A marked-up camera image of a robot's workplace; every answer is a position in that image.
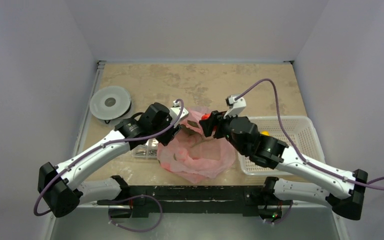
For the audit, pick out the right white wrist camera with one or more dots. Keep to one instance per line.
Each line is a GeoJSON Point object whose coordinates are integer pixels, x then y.
{"type": "Point", "coordinates": [236, 105]}

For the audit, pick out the olive green fake fruit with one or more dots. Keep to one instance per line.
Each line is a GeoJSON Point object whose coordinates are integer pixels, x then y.
{"type": "Point", "coordinates": [193, 124]}

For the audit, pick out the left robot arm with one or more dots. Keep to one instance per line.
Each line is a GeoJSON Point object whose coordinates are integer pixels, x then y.
{"type": "Point", "coordinates": [62, 187]}

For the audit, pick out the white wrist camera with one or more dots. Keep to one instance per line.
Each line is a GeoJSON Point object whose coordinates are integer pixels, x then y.
{"type": "Point", "coordinates": [177, 114]}
{"type": "Point", "coordinates": [236, 105]}

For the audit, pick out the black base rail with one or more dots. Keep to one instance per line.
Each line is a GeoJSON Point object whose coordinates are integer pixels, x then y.
{"type": "Point", "coordinates": [139, 201]}

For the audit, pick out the red fake fruit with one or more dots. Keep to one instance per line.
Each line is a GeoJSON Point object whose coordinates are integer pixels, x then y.
{"type": "Point", "coordinates": [205, 116]}

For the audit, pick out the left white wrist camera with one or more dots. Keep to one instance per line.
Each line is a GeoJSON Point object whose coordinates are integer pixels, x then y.
{"type": "Point", "coordinates": [177, 114]}

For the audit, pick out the yellow fake fruit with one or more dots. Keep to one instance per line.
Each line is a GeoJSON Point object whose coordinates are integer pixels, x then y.
{"type": "Point", "coordinates": [265, 133]}

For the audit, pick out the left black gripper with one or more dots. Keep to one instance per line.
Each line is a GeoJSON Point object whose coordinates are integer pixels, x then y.
{"type": "Point", "coordinates": [165, 139]}

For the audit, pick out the white round disc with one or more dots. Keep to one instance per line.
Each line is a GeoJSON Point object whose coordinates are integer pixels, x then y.
{"type": "Point", "coordinates": [110, 103]}

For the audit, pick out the clear screw organizer box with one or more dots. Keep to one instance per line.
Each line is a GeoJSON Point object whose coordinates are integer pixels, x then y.
{"type": "Point", "coordinates": [146, 151]}

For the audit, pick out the pink plastic bag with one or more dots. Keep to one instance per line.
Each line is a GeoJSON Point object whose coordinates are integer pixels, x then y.
{"type": "Point", "coordinates": [193, 156]}

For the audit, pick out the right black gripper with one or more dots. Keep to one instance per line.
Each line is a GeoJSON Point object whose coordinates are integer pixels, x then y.
{"type": "Point", "coordinates": [214, 122]}

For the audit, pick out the white perforated plastic basket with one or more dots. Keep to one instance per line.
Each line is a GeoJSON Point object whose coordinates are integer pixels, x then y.
{"type": "Point", "coordinates": [299, 128]}

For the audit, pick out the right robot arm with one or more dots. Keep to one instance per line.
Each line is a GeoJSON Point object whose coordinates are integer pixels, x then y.
{"type": "Point", "coordinates": [346, 189]}

